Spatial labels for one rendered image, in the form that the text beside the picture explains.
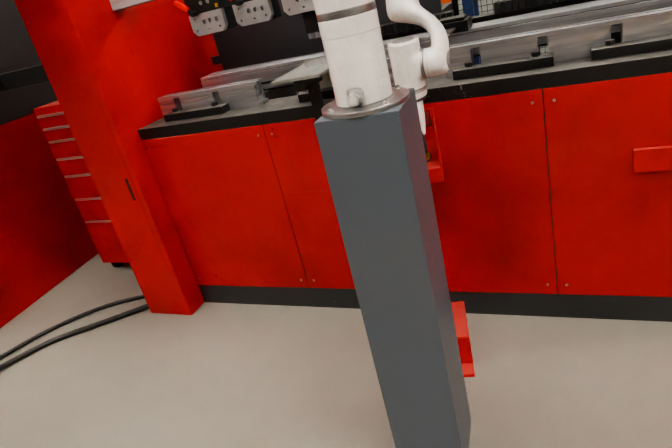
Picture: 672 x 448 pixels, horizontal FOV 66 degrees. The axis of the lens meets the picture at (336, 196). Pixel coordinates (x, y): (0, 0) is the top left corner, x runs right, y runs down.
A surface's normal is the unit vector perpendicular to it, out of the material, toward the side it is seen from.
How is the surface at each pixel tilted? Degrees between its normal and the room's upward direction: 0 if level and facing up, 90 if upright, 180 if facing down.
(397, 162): 90
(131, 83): 90
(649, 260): 90
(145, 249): 90
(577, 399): 0
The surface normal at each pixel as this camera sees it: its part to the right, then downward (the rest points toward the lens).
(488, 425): -0.22, -0.90
